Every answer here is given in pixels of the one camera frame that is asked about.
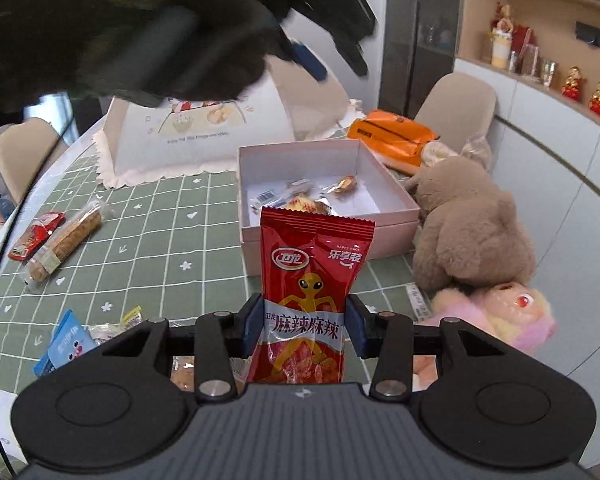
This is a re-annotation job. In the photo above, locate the orange bag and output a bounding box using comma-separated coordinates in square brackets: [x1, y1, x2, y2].
[346, 109, 441, 171]

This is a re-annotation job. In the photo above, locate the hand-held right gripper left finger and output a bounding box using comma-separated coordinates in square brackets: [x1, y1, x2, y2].
[97, 292, 265, 404]

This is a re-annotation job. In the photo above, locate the brown plush toy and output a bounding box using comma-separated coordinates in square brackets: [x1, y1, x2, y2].
[405, 132, 537, 321]

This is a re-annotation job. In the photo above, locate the printed mesh food cover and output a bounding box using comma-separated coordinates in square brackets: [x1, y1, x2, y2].
[91, 35, 366, 191]

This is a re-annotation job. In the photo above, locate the red packet white label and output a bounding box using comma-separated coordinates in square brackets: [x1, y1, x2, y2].
[245, 206, 377, 385]

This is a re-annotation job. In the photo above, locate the long biscuit packet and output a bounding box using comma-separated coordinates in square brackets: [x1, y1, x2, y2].
[27, 200, 105, 287]

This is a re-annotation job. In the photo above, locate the round cracker packet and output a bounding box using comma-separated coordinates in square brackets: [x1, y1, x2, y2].
[285, 197, 332, 216]

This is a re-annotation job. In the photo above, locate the cream bottle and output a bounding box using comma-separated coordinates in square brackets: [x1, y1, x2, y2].
[490, 30, 512, 71]

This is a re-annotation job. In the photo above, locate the pink plush toy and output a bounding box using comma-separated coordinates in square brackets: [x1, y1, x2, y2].
[412, 282, 558, 392]

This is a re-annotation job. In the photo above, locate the black wall hook rack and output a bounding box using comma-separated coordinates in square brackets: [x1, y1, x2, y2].
[575, 21, 600, 56]

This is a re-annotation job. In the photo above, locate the beige chair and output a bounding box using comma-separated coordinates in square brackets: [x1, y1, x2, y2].
[414, 72, 498, 161]
[0, 117, 71, 206]

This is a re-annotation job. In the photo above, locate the small doll ornament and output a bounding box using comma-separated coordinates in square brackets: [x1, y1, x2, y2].
[492, 2, 515, 33]

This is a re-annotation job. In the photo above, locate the small red snack packet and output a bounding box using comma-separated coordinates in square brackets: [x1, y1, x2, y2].
[7, 212, 66, 261]

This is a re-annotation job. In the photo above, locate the gold wrapped candy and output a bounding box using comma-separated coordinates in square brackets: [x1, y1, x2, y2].
[329, 175, 359, 196]

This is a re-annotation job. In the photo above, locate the blue snack packet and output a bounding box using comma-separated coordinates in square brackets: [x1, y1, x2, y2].
[34, 309, 97, 378]

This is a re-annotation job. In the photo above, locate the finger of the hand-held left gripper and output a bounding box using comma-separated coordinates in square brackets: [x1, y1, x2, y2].
[290, 0, 377, 77]
[274, 14, 328, 82]

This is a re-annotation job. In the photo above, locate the dark glass cabinet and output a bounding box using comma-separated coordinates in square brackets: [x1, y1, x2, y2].
[380, 0, 463, 116]

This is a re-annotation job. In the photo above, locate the pink cardboard box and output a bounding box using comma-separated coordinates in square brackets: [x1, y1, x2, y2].
[236, 140, 421, 277]

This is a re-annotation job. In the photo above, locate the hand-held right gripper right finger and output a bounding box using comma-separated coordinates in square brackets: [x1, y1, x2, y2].
[346, 294, 511, 403]

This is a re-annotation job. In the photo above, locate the white sideboard cabinet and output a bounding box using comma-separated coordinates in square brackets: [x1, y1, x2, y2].
[452, 57, 600, 376]

